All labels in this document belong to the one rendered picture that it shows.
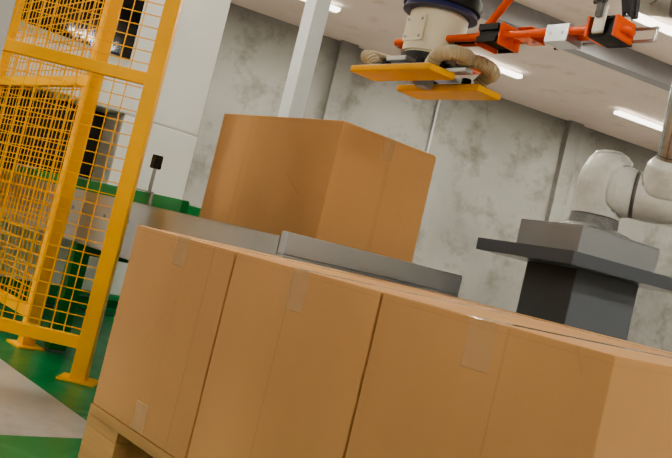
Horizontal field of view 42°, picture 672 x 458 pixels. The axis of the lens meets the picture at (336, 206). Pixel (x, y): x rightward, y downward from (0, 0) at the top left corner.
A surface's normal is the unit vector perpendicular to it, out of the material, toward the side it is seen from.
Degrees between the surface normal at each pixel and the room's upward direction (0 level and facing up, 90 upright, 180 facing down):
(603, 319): 90
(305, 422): 90
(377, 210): 90
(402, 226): 90
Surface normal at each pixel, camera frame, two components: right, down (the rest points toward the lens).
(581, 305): 0.40, 0.04
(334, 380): -0.74, -0.22
